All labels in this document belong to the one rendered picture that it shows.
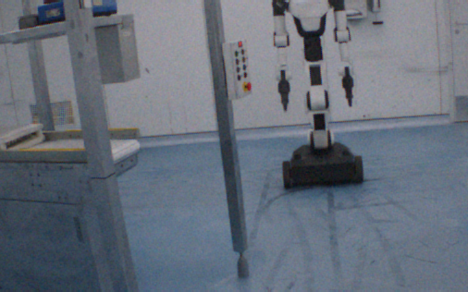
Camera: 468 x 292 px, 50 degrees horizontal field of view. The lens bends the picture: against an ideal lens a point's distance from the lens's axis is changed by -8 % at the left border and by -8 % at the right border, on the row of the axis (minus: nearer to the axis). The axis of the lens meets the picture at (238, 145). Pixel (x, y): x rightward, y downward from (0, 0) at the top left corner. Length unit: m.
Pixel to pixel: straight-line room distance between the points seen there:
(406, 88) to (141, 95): 2.76
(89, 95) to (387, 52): 4.22
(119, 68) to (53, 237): 0.67
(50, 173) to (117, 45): 0.48
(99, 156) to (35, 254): 0.67
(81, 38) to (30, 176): 0.58
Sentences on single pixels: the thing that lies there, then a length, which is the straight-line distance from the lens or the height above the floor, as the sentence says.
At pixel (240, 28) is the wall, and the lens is 5.42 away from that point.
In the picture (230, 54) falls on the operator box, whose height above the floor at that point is 1.11.
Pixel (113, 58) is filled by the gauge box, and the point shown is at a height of 1.19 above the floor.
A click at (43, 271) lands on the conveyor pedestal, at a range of 2.14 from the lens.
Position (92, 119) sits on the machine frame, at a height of 1.03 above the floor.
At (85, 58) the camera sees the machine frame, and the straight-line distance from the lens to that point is 1.55.
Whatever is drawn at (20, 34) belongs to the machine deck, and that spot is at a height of 1.32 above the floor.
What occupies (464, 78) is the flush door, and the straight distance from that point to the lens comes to 5.67.
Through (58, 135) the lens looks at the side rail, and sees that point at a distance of 2.12.
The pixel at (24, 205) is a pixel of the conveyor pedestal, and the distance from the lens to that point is 2.06.
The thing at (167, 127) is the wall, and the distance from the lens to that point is 5.70.
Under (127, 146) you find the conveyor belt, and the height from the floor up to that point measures 0.88.
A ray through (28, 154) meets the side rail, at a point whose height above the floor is 0.91.
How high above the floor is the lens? 1.28
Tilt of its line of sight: 14 degrees down
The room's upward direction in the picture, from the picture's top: 6 degrees counter-clockwise
